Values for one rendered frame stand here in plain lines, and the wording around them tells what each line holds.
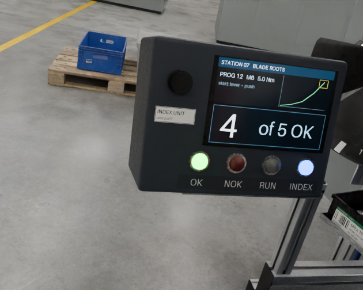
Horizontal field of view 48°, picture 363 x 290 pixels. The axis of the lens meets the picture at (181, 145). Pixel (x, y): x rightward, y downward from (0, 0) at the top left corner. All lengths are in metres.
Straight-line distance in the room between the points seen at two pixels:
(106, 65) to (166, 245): 2.15
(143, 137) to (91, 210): 1.77
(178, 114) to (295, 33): 6.27
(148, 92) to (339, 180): 2.31
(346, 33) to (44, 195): 5.52
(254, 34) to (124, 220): 4.87
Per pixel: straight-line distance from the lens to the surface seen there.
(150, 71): 0.49
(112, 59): 3.81
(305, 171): 0.57
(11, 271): 1.94
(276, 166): 0.55
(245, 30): 6.62
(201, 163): 0.51
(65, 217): 2.20
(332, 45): 1.47
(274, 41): 6.70
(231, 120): 0.52
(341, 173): 2.71
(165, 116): 0.49
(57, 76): 3.82
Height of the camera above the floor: 1.36
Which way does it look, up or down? 26 degrees down
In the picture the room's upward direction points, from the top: 12 degrees clockwise
